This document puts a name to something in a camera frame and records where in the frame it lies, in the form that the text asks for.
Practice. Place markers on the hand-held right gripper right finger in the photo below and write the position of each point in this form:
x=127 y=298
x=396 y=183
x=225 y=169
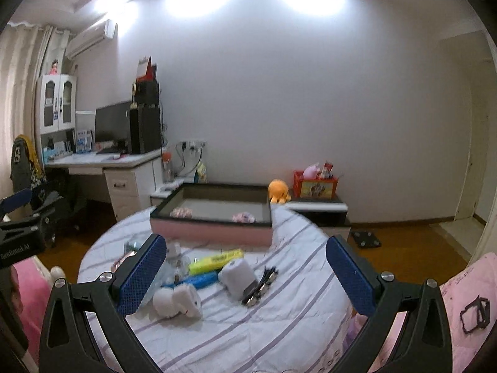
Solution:
x=351 y=276

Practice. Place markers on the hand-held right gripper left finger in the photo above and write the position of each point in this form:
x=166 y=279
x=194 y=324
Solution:
x=143 y=276

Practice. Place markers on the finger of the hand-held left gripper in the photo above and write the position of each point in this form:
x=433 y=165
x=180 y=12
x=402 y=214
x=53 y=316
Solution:
x=31 y=217
x=15 y=200

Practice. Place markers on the clear glass jar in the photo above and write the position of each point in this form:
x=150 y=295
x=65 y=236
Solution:
x=182 y=267

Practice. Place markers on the yellow highlighter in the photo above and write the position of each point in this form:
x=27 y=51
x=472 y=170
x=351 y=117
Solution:
x=215 y=261

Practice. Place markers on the pink storage box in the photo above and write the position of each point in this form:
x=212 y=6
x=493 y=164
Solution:
x=209 y=233

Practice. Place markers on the person's left forearm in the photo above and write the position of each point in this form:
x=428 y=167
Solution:
x=9 y=318

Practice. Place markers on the blue face mask pack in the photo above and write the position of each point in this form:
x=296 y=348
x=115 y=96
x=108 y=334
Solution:
x=163 y=276

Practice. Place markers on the black bathroom scale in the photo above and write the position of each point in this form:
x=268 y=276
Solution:
x=365 y=240

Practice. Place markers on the black office chair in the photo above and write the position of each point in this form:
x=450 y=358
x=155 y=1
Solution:
x=29 y=163

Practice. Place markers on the white bunny toy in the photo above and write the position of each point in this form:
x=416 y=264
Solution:
x=176 y=301

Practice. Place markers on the blue oblong case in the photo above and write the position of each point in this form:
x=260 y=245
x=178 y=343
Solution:
x=198 y=279

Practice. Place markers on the pink blanket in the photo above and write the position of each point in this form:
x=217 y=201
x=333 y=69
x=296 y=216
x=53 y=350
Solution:
x=33 y=303

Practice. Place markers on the black top TV stand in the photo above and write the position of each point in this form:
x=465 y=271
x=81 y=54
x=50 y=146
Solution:
x=322 y=211

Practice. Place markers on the white low cabinet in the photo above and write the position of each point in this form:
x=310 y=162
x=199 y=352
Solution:
x=161 y=196

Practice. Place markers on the blue book box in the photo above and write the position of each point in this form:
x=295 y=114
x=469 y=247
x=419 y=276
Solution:
x=84 y=142

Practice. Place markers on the striped white bedsheet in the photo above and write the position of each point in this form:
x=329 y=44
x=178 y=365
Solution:
x=271 y=318

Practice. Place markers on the pink printed quilt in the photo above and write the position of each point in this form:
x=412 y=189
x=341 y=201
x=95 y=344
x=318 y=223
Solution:
x=435 y=311

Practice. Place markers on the black hair clip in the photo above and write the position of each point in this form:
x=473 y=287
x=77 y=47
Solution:
x=260 y=285

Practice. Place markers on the printed paper packet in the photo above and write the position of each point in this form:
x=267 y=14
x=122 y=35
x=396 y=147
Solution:
x=171 y=186

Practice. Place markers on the red plastic crate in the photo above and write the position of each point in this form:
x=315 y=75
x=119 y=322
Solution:
x=316 y=188

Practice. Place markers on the white desk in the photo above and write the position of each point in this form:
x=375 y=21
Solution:
x=128 y=178

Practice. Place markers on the black keyboard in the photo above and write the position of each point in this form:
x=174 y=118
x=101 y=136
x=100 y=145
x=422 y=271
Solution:
x=108 y=150

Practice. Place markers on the white hutch cabinet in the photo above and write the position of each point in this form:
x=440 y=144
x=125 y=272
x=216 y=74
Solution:
x=56 y=101

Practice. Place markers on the red snack packet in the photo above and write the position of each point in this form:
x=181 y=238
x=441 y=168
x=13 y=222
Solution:
x=327 y=170

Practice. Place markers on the orange octopus plush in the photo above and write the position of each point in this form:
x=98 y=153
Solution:
x=279 y=191

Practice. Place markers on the orange cap bottle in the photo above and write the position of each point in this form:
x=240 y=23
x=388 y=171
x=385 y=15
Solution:
x=167 y=167

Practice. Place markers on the pink pig plush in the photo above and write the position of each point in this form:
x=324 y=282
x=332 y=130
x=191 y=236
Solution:
x=310 y=171

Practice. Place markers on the yellow snack bag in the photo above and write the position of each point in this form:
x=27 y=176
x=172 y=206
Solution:
x=201 y=173

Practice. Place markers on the black computer monitor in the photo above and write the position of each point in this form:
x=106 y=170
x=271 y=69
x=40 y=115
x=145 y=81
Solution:
x=112 y=124

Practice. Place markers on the pink figure doll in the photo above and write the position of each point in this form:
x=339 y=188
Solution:
x=54 y=67

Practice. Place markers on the black speaker tower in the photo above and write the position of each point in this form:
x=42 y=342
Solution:
x=145 y=130

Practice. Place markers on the small wooden ornament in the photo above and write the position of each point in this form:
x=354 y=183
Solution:
x=134 y=97

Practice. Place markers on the stacked black boxes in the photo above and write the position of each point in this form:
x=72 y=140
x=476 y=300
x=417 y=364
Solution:
x=146 y=93

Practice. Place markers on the white air conditioner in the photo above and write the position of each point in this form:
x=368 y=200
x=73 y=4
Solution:
x=91 y=39

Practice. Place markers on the white door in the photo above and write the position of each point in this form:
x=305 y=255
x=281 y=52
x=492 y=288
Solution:
x=471 y=143

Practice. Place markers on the red desk calendar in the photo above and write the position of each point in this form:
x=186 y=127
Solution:
x=146 y=70

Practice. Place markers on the white bed post knob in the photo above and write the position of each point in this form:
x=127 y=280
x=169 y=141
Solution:
x=59 y=274

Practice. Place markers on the wall power outlet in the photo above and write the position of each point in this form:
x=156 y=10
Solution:
x=193 y=145

